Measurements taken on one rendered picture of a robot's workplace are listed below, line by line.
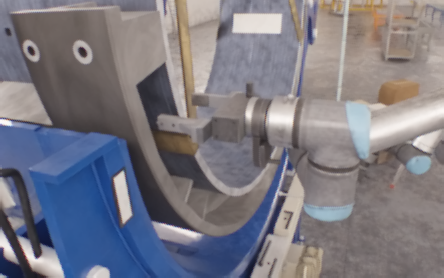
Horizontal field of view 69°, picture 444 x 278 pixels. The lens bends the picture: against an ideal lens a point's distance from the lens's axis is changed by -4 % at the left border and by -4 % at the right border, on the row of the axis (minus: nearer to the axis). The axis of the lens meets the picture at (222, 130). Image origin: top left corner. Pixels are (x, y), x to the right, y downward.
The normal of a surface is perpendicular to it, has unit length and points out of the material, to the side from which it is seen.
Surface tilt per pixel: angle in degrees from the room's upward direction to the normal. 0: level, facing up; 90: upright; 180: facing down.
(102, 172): 95
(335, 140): 89
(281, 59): 55
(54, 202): 90
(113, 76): 98
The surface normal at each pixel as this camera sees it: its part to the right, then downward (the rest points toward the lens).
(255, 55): -0.33, -0.21
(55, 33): -0.37, 0.45
